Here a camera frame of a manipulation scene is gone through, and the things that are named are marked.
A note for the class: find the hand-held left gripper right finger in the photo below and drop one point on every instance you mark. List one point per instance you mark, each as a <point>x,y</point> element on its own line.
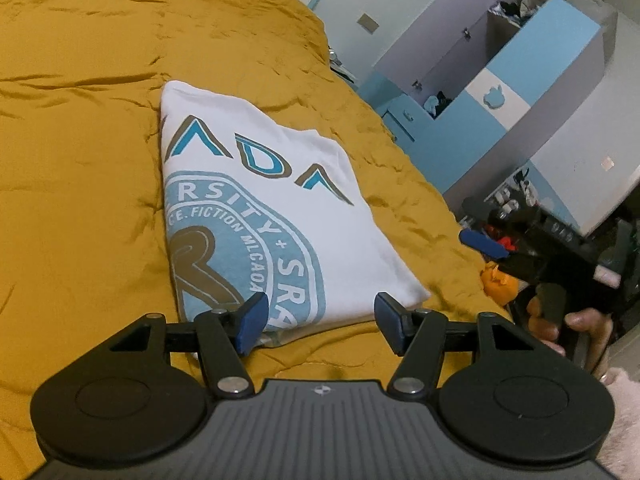
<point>389,322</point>

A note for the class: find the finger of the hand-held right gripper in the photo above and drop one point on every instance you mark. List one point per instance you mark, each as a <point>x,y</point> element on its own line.
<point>475,207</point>
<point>480,242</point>

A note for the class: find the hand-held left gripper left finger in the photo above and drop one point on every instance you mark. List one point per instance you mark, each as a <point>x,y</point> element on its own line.
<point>252,322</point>

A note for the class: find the white printed t-shirt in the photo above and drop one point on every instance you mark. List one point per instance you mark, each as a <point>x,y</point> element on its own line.
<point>225,115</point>

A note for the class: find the dark clothes pile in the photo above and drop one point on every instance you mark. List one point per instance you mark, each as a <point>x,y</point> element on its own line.
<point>515,5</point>

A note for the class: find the person's right hand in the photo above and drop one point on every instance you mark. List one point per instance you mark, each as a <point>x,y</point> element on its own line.
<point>585,319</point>

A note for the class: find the small orange toy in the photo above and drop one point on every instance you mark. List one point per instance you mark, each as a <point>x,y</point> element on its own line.
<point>497,284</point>

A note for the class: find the white and blue cabinet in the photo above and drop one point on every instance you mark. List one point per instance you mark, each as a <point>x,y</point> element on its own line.
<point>550,60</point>

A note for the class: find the white fluffy cloth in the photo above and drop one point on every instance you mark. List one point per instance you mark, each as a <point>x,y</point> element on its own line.
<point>622,410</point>

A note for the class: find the mustard yellow blanket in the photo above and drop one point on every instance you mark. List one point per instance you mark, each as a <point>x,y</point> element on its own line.
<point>75,160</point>

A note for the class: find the wall outlet plate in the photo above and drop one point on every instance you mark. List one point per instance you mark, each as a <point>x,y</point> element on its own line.
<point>368,22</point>

